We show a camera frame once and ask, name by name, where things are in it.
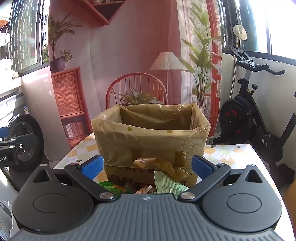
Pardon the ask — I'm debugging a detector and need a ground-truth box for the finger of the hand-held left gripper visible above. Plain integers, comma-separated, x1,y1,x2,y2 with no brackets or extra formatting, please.
0,133,38,151

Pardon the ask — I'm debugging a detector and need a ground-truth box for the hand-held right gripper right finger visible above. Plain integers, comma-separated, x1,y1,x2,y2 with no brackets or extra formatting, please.
178,155,266,204

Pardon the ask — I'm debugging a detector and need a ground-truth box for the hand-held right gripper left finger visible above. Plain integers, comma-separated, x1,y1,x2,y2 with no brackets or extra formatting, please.
30,155,117,202

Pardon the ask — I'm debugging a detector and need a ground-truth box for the cardboard box with plastic liner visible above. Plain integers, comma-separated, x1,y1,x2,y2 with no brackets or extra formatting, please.
91,103,211,183

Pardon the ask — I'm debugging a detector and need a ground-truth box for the dark green snack packet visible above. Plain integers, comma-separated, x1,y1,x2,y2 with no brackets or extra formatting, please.
98,181,122,198

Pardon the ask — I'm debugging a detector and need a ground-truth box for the floral checkered tablecloth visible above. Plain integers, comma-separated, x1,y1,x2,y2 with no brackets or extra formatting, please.
53,133,292,233

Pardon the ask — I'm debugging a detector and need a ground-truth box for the light green snack packet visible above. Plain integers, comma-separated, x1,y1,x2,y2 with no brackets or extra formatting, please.
154,170,189,199

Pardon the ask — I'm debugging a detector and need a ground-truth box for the washing machine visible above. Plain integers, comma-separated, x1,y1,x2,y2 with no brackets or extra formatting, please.
0,88,50,174

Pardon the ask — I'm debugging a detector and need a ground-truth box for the clear wrapped snack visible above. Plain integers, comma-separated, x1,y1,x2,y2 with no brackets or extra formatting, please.
134,185,158,194

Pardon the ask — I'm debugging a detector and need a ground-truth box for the black exercise bike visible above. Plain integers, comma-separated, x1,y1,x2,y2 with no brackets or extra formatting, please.
218,45,296,186

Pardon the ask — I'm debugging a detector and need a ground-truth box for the white plastic object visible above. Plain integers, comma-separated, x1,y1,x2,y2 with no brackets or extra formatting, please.
0,200,21,241

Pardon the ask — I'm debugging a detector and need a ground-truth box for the hanging white laundry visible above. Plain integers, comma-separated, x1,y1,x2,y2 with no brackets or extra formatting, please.
0,16,12,48

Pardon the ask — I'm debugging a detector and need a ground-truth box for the printed room backdrop cloth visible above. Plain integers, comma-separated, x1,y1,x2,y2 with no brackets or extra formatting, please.
48,0,223,149

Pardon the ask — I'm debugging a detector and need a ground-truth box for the cream cloth on pole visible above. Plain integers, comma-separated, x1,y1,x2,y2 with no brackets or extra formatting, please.
232,24,248,42

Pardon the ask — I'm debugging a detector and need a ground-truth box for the window with black frame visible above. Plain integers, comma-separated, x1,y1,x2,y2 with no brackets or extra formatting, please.
0,0,50,73
220,0,296,64

